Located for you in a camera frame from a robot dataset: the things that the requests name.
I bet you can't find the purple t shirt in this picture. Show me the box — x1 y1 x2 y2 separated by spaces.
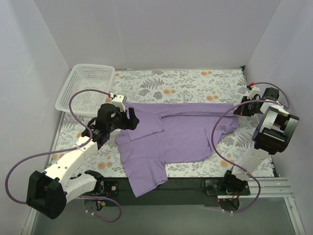
115 103 239 197

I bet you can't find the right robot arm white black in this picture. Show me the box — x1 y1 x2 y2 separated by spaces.
221 83 299 195

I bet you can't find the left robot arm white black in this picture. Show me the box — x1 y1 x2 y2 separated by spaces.
26 103 139 219

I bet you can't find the white plastic basket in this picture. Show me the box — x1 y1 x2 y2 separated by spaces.
55 64 115 117

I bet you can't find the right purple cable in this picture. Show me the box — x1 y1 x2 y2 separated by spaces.
211 82 291 214

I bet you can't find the purple cable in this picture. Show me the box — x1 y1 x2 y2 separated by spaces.
211 82 291 214
4 89 122 223

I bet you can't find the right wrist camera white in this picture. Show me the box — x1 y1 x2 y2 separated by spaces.
247 83 261 100

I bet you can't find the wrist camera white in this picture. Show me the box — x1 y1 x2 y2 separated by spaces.
109 93 127 112
247 83 261 100

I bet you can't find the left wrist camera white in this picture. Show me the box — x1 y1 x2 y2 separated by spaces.
109 93 127 112

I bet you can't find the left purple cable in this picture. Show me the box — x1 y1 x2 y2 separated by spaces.
4 89 122 223

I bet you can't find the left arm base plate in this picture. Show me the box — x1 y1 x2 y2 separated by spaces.
99 181 120 197

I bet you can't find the aluminium frame rail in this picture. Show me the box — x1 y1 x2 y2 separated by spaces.
244 177 294 198

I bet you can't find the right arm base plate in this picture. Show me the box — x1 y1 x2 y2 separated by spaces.
200 177 250 196

